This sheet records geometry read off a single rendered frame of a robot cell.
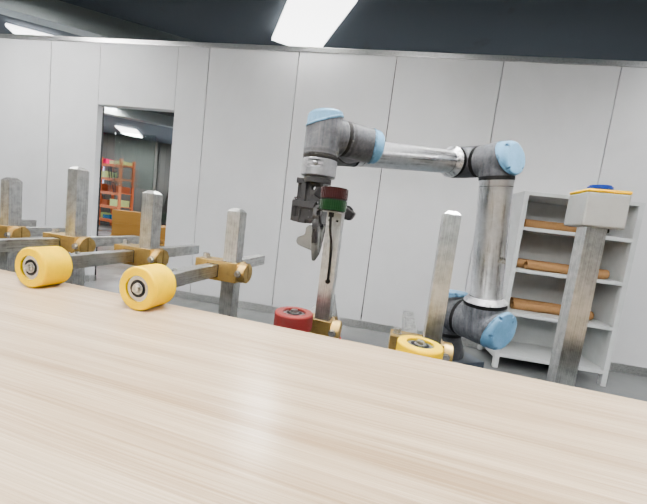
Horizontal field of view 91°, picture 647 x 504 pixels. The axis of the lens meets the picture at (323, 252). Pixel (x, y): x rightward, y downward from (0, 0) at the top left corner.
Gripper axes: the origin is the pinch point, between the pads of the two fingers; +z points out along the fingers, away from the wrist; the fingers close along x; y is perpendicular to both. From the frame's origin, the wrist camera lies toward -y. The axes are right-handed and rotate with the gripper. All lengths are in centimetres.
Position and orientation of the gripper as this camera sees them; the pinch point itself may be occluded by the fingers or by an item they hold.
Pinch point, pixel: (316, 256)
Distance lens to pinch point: 83.3
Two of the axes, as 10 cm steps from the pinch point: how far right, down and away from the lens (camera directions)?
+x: -2.3, 0.7, -9.7
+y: -9.7, -1.4, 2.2
